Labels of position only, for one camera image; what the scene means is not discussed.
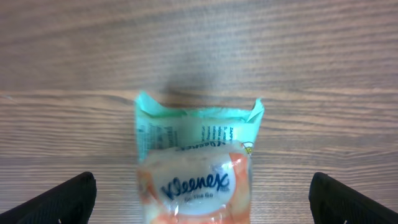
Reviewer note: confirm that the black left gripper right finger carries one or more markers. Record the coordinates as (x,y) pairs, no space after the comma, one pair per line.
(333,202)

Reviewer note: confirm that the orange Kleenex tissue pack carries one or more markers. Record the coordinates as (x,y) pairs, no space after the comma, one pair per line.
(207,182)

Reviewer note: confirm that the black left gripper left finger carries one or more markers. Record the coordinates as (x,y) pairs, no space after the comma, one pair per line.
(71,202)

